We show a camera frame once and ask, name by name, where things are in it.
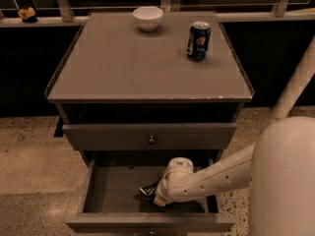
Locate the open grey middle drawer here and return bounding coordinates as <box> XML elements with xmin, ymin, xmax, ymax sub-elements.
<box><xmin>66</xmin><ymin>157</ymin><xmax>233</xmax><ymax>235</ymax></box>

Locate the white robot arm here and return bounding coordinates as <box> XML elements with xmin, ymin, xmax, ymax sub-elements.
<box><xmin>155</xmin><ymin>117</ymin><xmax>315</xmax><ymax>236</ymax></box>

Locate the small yellow black object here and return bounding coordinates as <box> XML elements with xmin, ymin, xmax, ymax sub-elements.
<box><xmin>18</xmin><ymin>7</ymin><xmax>37</xmax><ymax>23</ymax></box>

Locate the round brass middle knob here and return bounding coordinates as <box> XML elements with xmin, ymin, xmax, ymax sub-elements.
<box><xmin>149</xmin><ymin>227</ymin><xmax>157</xmax><ymax>236</ymax></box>

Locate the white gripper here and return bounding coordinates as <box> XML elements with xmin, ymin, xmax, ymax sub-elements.
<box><xmin>154</xmin><ymin>157</ymin><xmax>194</xmax><ymax>207</ymax></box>

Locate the white ceramic bowl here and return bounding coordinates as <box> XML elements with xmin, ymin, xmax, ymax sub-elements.
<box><xmin>133</xmin><ymin>6</ymin><xmax>163</xmax><ymax>31</ymax></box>

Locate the grey wooden drawer cabinet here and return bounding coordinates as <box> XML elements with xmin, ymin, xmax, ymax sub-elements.
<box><xmin>43</xmin><ymin>11</ymin><xmax>256</xmax><ymax>236</ymax></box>

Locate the closed grey top drawer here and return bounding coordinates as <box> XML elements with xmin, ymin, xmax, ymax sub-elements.
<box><xmin>63</xmin><ymin>123</ymin><xmax>236</xmax><ymax>150</ymax></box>

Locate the blue pepsi soda can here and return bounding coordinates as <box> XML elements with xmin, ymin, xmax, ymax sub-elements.
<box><xmin>187</xmin><ymin>21</ymin><xmax>211</xmax><ymax>62</ymax></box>

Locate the white diagonal post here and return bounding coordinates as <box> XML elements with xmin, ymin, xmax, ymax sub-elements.
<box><xmin>272</xmin><ymin>36</ymin><xmax>315</xmax><ymax>119</ymax></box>

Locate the grey metal railing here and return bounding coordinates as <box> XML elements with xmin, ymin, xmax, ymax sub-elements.
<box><xmin>0</xmin><ymin>0</ymin><xmax>315</xmax><ymax>28</ymax></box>

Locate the blue chip bag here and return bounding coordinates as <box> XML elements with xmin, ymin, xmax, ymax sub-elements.
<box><xmin>139</xmin><ymin>182</ymin><xmax>158</xmax><ymax>201</ymax></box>

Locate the round brass top knob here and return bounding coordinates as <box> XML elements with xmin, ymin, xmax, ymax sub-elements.
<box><xmin>147</xmin><ymin>135</ymin><xmax>157</xmax><ymax>145</ymax></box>

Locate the round brass knob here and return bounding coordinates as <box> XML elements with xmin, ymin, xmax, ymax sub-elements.
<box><xmin>147</xmin><ymin>135</ymin><xmax>157</xmax><ymax>145</ymax></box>
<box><xmin>149</xmin><ymin>227</ymin><xmax>157</xmax><ymax>236</ymax></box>

